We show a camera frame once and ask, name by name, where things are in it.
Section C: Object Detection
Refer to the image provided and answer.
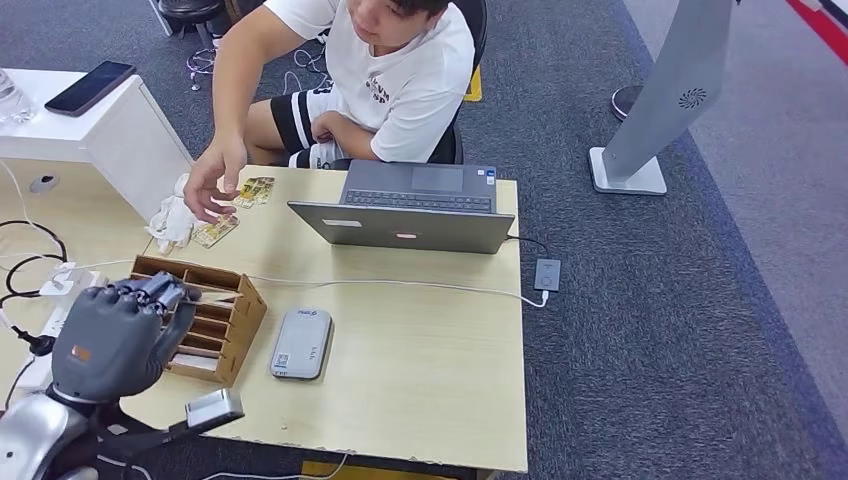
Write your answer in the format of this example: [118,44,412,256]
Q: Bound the person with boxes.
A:
[183,0,477,225]

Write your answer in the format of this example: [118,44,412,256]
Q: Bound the crumpled white tissue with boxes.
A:
[144,173,200,257]

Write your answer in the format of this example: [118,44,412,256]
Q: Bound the red white strip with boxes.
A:
[784,0,848,68]

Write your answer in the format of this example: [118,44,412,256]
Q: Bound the grey kiosk stand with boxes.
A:
[588,0,735,197]

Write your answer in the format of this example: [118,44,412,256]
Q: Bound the chrome stool with black seat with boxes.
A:
[157,0,230,92]

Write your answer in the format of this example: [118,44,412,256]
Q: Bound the long white cable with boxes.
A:
[62,258,551,310]

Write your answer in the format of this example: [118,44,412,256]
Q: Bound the white charger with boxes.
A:
[38,262,102,306]

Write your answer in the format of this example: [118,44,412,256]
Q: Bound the thin white cable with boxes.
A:
[0,160,68,266]

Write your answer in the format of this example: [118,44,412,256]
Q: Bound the white floor cable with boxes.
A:
[281,46,333,97]

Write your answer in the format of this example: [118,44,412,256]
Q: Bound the yellow flat board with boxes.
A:
[301,461,465,480]

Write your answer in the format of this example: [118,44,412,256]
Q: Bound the black plug with cable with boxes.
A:
[0,309,58,359]

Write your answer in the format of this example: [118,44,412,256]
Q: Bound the white furniture leg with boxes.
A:
[146,0,174,38]

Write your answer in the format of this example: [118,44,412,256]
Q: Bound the grey card reader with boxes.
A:
[269,307,335,382]

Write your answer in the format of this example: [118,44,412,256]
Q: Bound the person's left hand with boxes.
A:
[311,111,346,145]

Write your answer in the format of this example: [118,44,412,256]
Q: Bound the white cabinet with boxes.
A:
[0,68,195,223]

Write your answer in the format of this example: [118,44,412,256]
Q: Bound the black laptop cable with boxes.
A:
[505,235,551,261]

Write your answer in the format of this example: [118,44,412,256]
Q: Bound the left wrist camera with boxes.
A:
[89,388,246,465]

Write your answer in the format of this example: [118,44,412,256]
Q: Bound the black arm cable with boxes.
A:
[1,357,38,413]

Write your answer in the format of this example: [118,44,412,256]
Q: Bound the white desk power strip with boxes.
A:
[14,268,111,397]

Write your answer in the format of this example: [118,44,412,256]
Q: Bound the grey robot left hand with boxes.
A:
[50,271,203,407]

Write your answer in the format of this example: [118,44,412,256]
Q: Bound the wooden card organizer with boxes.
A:
[129,254,269,389]

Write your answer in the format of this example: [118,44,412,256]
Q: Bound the yellow floor marker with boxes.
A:
[463,64,484,103]

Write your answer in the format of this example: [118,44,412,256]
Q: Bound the black smartphone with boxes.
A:
[44,60,138,119]

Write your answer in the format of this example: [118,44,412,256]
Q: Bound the grey laptop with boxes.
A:
[287,159,517,256]

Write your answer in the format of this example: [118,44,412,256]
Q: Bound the clear plastic bottle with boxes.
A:
[0,69,36,126]

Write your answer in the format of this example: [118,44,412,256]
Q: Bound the round dark base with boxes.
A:
[610,84,645,123]

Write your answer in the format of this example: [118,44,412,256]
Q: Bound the person's right hand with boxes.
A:
[183,135,249,225]

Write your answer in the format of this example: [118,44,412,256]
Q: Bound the black office chair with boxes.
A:
[327,0,490,172]

